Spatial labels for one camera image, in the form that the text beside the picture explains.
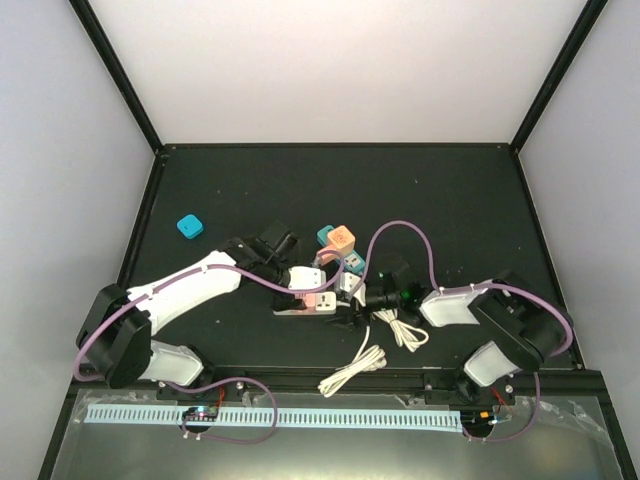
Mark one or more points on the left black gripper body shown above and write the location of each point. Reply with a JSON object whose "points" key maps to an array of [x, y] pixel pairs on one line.
{"points": [[282, 301]]}

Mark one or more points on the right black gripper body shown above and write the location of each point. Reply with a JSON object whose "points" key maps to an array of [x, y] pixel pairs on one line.
{"points": [[357, 311]]}

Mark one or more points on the pink cube plug adapter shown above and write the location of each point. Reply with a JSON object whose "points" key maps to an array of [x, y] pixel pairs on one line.
{"points": [[306, 302]]}

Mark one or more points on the white power strip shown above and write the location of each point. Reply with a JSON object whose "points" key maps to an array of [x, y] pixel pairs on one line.
{"points": [[321, 303]]}

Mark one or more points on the teal power strip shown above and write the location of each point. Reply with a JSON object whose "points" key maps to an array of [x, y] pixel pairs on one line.
{"points": [[354, 263]]}

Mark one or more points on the orange cube plug adapter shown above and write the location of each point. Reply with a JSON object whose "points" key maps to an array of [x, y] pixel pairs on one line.
{"points": [[340, 243]]}

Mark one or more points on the blue plug adapter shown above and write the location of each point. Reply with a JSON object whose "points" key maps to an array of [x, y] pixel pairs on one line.
{"points": [[190, 226]]}

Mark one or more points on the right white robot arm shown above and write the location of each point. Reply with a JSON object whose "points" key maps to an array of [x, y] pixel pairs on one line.
{"points": [[523, 330]]}

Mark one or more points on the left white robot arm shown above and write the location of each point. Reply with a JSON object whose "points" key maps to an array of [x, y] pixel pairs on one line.
{"points": [[117, 337]]}

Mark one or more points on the left circuit board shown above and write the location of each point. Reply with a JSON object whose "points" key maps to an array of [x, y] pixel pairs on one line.
{"points": [[200, 413]]}

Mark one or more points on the circuit board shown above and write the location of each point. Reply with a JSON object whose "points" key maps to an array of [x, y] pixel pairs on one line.
{"points": [[200, 413], [483, 417]]}

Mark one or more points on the right circuit board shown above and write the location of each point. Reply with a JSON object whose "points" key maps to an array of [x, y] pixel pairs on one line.
{"points": [[483, 417]]}

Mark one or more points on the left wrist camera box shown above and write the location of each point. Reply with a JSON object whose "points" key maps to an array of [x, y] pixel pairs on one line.
{"points": [[305, 278]]}

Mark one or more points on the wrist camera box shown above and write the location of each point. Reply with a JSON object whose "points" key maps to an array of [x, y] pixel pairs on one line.
{"points": [[305, 278], [350, 287]]}

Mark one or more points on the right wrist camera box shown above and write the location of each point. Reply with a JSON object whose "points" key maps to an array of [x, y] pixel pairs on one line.
{"points": [[350, 287]]}

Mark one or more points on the light blue slotted cable duct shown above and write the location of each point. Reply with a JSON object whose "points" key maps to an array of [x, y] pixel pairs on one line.
{"points": [[374, 419]]}

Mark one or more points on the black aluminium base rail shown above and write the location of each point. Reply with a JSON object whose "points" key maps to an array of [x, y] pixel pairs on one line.
{"points": [[434, 386]]}

